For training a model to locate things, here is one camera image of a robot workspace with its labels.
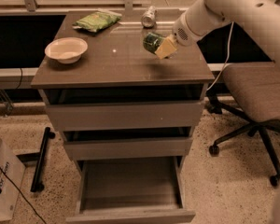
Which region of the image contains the black cable on floor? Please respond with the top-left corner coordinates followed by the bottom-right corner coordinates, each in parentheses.
top-left (0, 147), bottom-right (48, 224)

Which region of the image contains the bottom grey drawer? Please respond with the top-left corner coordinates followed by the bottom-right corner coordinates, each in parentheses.
top-left (66, 157), bottom-right (195, 224)

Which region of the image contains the silver soda can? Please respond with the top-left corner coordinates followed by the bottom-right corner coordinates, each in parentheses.
top-left (141, 6), bottom-right (156, 28)

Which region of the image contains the grey drawer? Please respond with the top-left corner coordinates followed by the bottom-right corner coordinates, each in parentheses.
top-left (46, 102), bottom-right (204, 132)
top-left (66, 157), bottom-right (195, 224)
top-left (63, 137), bottom-right (192, 161)

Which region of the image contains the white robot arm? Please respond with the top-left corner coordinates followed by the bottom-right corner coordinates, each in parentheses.
top-left (155, 0), bottom-right (280, 224)

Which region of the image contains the black metal stand foot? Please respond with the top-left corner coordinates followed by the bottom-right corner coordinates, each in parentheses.
top-left (30, 127), bottom-right (55, 192)

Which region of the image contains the white cable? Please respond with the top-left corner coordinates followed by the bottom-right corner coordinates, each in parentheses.
top-left (205, 21), bottom-right (236, 92)

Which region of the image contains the cardboard box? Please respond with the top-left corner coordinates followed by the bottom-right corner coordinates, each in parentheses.
top-left (0, 138), bottom-right (25, 221)

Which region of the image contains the green chip bag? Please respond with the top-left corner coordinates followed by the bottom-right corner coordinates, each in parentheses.
top-left (72, 9), bottom-right (122, 33)

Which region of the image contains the grey drawer cabinet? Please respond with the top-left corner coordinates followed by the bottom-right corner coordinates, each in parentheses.
top-left (30, 8), bottom-right (215, 224)

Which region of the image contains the top grey drawer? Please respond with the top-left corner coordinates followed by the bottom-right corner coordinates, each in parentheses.
top-left (46, 102), bottom-right (204, 132)

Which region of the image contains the white paper bowl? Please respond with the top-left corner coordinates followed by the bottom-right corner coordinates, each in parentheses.
top-left (45, 37), bottom-right (88, 64)

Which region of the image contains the green soda can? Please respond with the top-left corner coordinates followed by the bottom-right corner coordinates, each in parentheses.
top-left (143, 32), bottom-right (164, 53)

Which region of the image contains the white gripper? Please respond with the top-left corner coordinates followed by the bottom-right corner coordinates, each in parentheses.
top-left (155, 0), bottom-right (231, 59)

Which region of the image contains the grey office chair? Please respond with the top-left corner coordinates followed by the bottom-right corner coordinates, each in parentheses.
top-left (206, 63), bottom-right (280, 187)

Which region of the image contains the middle grey drawer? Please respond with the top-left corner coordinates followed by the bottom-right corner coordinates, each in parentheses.
top-left (63, 137), bottom-right (192, 161)

